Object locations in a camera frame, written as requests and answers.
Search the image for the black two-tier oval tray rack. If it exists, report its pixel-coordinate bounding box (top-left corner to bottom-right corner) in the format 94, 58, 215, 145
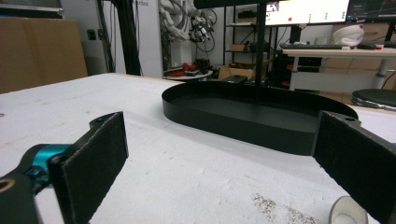
161, 0, 360, 156

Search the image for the white panel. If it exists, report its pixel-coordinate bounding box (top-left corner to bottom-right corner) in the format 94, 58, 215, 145
102, 0, 164, 79

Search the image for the black metal stand post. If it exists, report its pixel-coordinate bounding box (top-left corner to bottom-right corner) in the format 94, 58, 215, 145
113, 0, 142, 77

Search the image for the black keyboard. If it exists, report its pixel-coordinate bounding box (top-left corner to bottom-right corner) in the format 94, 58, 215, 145
278, 43, 344, 51

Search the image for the dark computer monitor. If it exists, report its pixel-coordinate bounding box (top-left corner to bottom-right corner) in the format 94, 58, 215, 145
346, 0, 396, 23

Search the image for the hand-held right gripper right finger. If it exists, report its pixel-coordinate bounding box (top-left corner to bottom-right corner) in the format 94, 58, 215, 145
312, 110, 396, 224

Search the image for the open cardboard box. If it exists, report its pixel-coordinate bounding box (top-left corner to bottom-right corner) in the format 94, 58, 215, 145
217, 63, 266, 82

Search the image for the black round stool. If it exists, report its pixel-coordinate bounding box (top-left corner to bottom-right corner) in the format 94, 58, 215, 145
351, 88, 396, 112

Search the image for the black computer mouse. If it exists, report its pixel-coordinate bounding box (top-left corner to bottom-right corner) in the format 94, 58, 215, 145
356, 41, 377, 50

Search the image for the brown cardboard sheet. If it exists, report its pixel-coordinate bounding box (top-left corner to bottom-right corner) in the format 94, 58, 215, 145
0, 16, 89, 94

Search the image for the wooden desk with white legs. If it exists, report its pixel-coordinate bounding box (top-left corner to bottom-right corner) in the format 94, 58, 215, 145
280, 46, 396, 92

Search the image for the black wire shelf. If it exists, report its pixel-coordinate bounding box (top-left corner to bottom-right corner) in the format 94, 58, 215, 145
222, 5, 281, 66

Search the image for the wide computer monitor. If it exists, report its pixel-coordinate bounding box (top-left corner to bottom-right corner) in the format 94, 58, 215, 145
264, 0, 351, 27

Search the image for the white cap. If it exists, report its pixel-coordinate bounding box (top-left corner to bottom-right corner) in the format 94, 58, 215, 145
332, 23, 365, 48

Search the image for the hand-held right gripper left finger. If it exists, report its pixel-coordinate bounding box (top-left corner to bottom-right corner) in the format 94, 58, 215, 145
46, 111, 130, 224

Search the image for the small round white table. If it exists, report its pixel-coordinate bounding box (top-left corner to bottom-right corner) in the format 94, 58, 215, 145
163, 69, 215, 82

